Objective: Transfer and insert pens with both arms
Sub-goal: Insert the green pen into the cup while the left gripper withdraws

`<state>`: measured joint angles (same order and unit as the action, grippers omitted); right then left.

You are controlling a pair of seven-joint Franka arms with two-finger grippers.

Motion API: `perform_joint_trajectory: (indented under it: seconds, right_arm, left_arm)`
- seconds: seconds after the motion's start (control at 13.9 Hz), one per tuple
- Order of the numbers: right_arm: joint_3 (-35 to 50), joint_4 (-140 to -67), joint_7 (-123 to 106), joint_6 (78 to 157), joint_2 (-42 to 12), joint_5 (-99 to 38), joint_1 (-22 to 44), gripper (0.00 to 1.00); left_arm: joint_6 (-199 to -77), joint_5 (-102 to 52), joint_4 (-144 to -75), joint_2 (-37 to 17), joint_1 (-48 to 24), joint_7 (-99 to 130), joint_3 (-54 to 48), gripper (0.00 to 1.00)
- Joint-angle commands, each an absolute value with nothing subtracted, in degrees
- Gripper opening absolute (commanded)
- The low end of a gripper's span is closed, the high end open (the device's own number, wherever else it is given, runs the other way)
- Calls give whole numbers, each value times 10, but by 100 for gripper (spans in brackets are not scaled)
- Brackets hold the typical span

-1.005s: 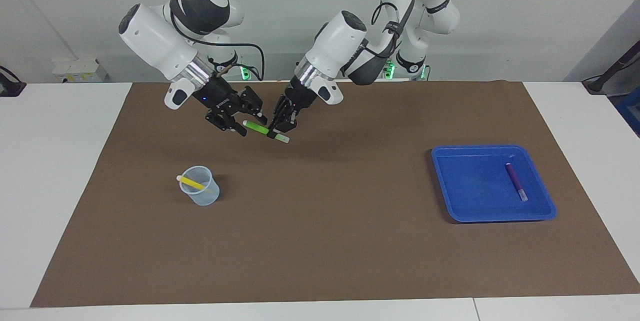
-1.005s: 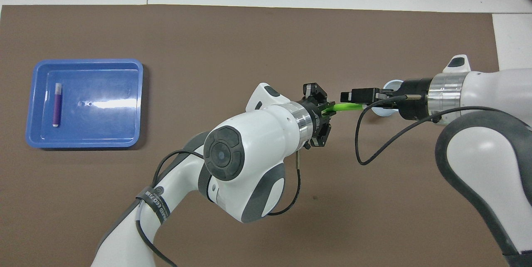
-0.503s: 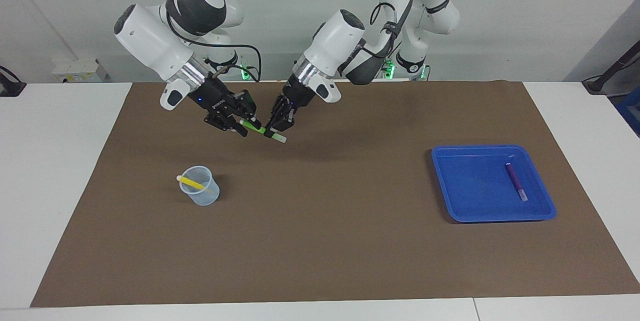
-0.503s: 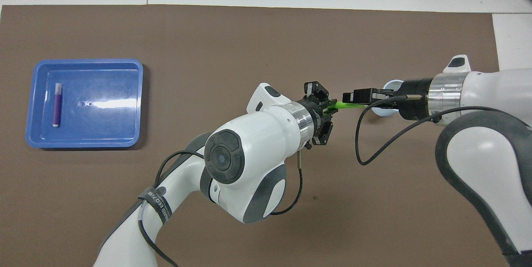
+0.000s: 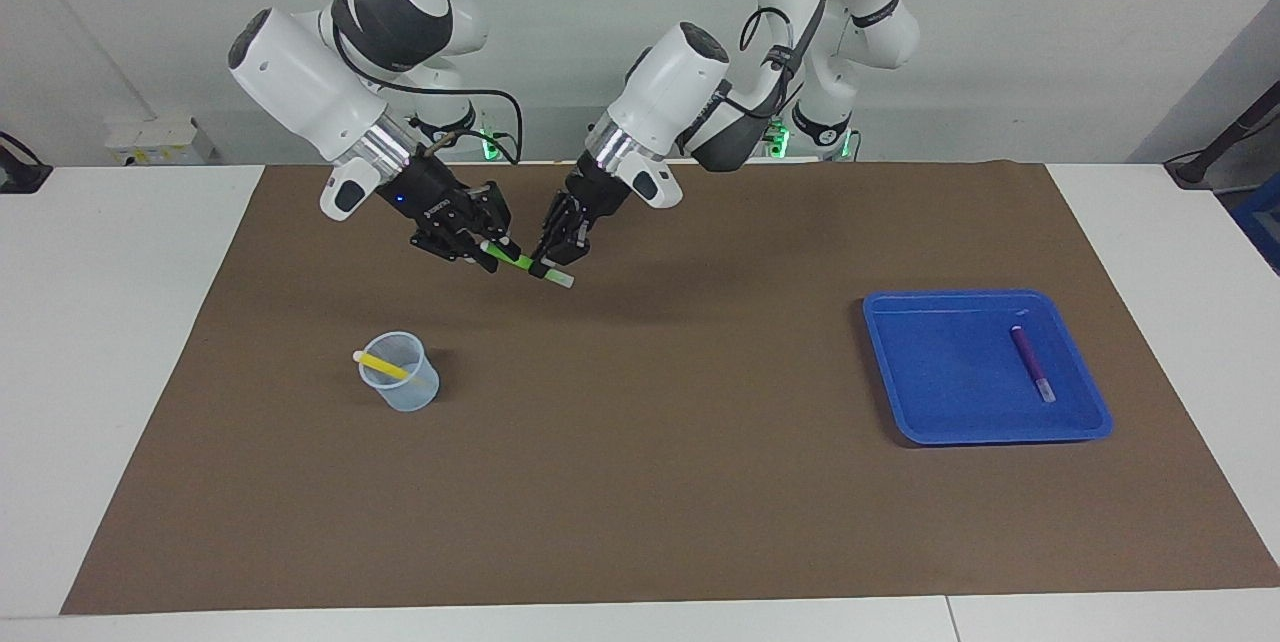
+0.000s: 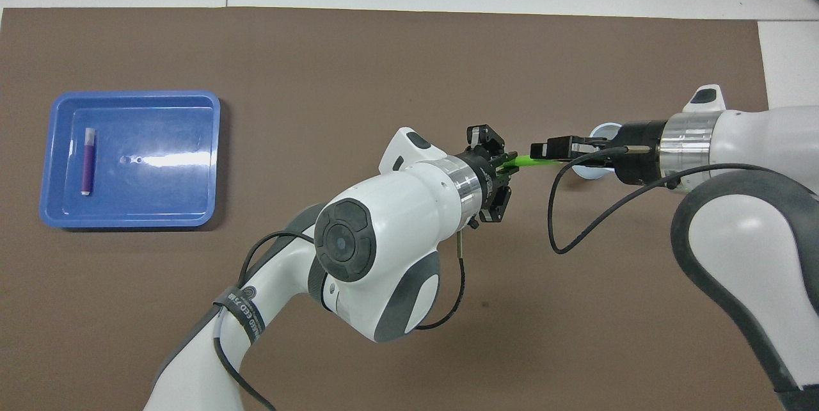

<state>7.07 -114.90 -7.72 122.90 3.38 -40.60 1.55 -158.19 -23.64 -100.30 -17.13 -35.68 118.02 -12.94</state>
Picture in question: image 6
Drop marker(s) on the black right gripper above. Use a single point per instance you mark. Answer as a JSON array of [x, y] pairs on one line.
[[640, 171]]

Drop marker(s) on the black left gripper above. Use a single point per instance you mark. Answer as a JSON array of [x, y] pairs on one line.
[[486, 180]]

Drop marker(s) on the green marker pen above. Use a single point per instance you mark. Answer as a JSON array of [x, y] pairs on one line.
[[528, 161]]

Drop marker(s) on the purple marker pen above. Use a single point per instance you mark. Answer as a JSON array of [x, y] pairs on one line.
[[88, 168]]

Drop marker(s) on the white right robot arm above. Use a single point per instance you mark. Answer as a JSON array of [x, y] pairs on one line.
[[748, 238]]

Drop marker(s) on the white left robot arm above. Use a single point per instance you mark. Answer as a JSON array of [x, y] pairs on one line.
[[397, 238]]

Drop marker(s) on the clear plastic cup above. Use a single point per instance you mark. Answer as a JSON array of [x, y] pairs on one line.
[[592, 172]]

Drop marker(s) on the brown table mat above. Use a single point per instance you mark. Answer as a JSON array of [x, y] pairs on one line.
[[256, 65]]

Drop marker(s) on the blue plastic tray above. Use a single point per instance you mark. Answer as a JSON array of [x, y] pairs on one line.
[[166, 206]]

